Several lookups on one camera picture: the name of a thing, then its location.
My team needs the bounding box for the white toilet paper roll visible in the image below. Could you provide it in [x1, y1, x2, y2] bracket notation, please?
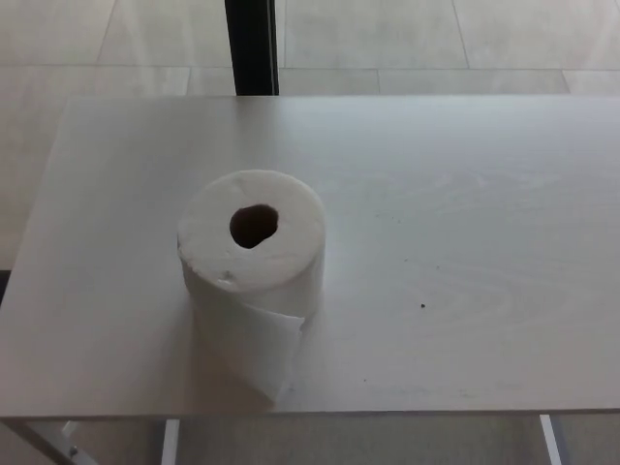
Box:
[176, 169, 326, 406]

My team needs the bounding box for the white table leg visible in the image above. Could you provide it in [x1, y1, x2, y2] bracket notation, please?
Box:
[539, 414, 569, 465]
[161, 418, 182, 465]

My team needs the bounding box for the grey diagonal table brace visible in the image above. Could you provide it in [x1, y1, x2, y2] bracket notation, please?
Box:
[0, 417, 86, 465]

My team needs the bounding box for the black vertical post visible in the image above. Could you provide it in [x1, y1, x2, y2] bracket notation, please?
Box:
[225, 0, 281, 97]

